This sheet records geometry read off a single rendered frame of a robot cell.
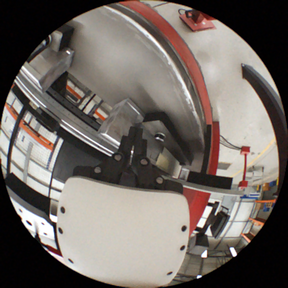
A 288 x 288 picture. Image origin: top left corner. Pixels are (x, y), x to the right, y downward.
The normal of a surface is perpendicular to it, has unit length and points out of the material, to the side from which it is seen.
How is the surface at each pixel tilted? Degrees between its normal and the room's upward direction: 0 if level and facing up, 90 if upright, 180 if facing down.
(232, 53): 0
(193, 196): 90
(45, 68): 90
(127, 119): 90
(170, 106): 0
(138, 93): 0
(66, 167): 90
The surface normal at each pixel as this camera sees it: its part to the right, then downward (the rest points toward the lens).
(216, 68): -0.37, 0.88
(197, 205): -0.59, -0.48
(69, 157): 0.71, 0.07
